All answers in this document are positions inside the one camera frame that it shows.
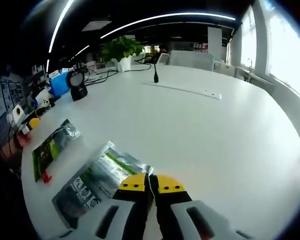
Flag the steel sink table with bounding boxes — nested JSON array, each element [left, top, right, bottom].
[[236, 57, 276, 95]]

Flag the black scanner cable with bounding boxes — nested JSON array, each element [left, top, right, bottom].
[[87, 63, 153, 85]]

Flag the black plugged cable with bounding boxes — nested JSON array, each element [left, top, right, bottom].
[[152, 63, 161, 84]]

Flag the background product shelves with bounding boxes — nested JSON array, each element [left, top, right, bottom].
[[184, 42, 209, 53]]

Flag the small white device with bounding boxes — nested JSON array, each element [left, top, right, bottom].
[[37, 89, 56, 109]]

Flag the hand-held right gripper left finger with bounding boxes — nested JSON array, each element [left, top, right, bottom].
[[53, 173, 151, 240]]

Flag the white table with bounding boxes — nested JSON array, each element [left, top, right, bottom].
[[19, 63, 300, 240]]

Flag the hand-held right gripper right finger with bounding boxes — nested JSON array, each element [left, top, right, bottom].
[[149, 174, 256, 240]]

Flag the bright window row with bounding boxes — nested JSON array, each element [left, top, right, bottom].
[[239, 0, 300, 106]]

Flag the green potted plant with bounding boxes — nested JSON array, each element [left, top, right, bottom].
[[99, 36, 145, 73]]

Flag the white desk partition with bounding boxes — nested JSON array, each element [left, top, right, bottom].
[[168, 49, 216, 72]]

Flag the white power strip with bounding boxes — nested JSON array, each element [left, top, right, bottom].
[[142, 81, 223, 100]]

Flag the ceiling air vent panel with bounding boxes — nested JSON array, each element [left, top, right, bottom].
[[81, 20, 113, 33]]

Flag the green black sheet goods packet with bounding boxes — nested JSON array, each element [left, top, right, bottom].
[[31, 119, 81, 185]]

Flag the person's left hand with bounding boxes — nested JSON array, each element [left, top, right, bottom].
[[14, 129, 33, 150]]

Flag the blue plastic crate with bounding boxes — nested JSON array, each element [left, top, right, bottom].
[[49, 72, 72, 97]]

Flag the silver foil sheet goods packet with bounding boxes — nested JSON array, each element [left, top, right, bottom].
[[51, 140, 155, 230]]

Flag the black barcode scanner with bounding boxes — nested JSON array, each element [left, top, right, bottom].
[[65, 69, 89, 102]]

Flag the blue white wall display board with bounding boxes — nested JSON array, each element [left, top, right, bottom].
[[0, 74, 25, 113]]

